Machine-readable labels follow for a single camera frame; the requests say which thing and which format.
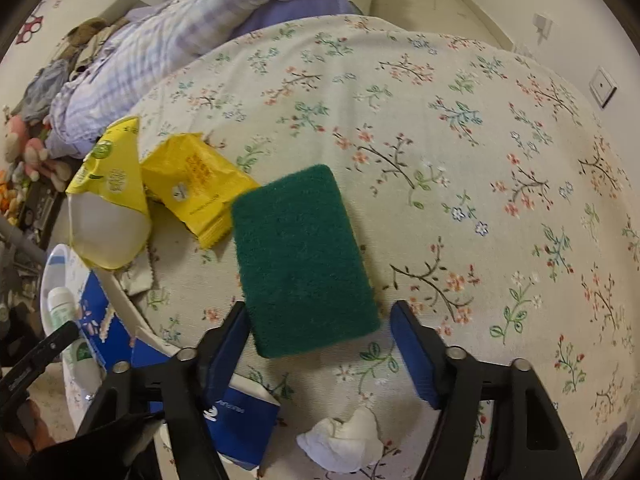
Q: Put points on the pink plush toy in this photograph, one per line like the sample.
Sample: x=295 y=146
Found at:
x=30 y=150

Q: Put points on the white plastic bin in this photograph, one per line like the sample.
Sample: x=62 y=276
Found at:
x=55 y=265

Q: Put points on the blue printed carton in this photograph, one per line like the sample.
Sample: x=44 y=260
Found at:
x=97 y=320

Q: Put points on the yellow snack packet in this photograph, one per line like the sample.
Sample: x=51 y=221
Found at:
x=200 y=185

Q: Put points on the white wall socket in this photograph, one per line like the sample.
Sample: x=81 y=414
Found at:
x=542 y=25

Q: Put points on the blue tissue pack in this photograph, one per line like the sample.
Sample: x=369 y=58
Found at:
x=245 y=425

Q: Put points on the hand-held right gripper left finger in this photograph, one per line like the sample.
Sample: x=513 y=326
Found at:
x=227 y=355

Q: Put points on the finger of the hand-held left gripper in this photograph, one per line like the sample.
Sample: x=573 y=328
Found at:
x=45 y=352

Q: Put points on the purple plaid quilt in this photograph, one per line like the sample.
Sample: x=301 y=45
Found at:
x=175 y=35

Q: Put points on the beige torn wrapper scrap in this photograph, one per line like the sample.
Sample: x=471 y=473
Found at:
x=137 y=277

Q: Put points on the floral tablecloth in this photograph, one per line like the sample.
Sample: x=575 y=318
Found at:
x=450 y=110

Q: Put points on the green scouring pad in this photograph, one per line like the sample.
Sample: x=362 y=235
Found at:
x=300 y=260

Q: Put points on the white wall switch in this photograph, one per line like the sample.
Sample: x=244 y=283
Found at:
x=601 y=86

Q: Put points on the yellow wrapper with white inside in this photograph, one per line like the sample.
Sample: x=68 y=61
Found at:
x=107 y=170

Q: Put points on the crumpled white tissue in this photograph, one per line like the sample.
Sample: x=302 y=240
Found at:
x=345 y=440

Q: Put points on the white bottle with green label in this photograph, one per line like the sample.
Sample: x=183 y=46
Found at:
x=62 y=305

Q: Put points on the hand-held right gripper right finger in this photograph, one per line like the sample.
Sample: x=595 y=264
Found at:
x=415 y=355

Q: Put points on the grey-blue clothes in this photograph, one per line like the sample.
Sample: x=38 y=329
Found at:
x=47 y=85

